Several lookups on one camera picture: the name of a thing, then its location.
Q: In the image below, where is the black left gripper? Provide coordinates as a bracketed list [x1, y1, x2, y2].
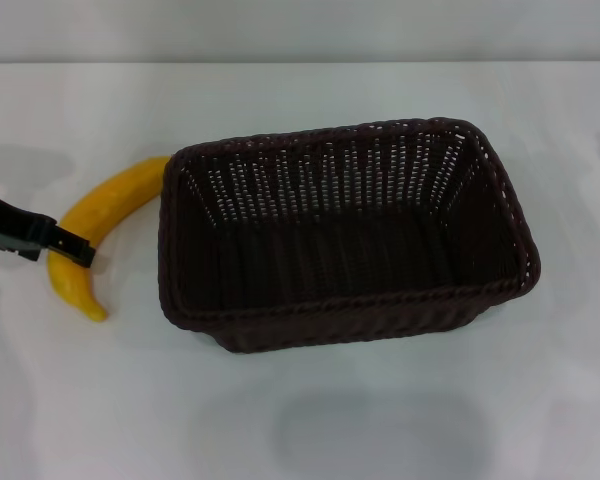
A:
[0, 187, 96, 269]

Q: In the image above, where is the yellow banana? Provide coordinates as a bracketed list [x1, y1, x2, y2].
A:
[45, 155, 173, 323]

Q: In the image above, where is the dark brown woven basket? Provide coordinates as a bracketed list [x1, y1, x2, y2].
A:
[158, 116, 543, 355]

